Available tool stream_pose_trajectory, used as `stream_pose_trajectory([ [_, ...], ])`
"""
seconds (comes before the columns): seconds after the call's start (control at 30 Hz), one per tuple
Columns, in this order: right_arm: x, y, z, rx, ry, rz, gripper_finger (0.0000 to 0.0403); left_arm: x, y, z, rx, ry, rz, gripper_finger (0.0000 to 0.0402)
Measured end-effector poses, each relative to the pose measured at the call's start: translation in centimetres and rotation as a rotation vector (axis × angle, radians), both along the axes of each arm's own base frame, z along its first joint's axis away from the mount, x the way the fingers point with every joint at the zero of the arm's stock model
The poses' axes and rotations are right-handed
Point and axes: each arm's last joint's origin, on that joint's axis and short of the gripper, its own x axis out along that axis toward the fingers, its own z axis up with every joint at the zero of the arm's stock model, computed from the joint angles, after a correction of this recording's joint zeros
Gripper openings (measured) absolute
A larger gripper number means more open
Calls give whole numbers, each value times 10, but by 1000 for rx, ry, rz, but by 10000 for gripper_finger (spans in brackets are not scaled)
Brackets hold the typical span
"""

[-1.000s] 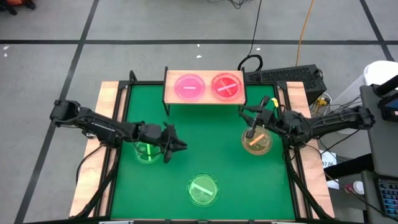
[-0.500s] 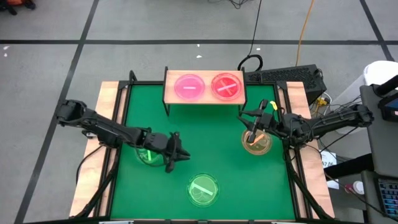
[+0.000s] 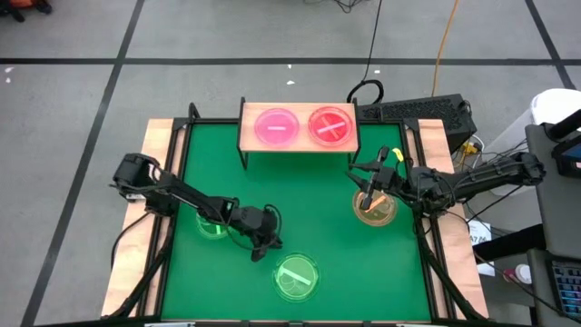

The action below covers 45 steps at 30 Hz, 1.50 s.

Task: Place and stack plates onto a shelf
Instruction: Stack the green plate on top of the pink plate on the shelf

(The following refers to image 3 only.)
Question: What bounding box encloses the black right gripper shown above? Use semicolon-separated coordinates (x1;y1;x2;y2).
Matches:
345;146;409;211

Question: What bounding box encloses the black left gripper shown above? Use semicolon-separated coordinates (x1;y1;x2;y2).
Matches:
225;197;283;263

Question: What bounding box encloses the translucent green plastic plate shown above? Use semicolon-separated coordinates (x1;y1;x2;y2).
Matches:
271;253;321;303
194;212;231;241

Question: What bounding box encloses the wooden shelf with black legs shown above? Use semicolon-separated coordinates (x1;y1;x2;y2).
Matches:
236;96;363;172

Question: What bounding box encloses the green table mat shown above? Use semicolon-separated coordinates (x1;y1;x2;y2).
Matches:
160;122;433;322

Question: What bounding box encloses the black computer case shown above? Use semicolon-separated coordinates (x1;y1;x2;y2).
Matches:
356;94;478;154

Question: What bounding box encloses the white paper sheet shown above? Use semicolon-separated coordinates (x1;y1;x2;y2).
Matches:
465;218;494;247
475;259;497;278

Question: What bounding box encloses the white round cap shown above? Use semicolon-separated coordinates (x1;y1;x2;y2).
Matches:
503;263;533;285

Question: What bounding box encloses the gray desk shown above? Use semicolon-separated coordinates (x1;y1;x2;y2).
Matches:
525;121;581;261

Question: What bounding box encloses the white plastic bin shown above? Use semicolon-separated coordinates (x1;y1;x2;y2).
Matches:
487;88;581;197

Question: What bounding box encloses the black screen device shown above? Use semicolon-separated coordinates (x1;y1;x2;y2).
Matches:
551;135;581;179

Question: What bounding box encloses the black computer keyboard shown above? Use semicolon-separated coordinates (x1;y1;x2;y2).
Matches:
550;259;581;322

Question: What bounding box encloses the orange and black object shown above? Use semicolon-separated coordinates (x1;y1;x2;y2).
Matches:
0;0;54;23

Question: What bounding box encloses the black looped cable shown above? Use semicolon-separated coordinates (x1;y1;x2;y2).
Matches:
347;0;386;104

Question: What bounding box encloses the yellow cable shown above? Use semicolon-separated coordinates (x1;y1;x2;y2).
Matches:
430;0;461;98

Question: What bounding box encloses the black cable tangle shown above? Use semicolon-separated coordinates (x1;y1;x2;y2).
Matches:
333;0;364;14

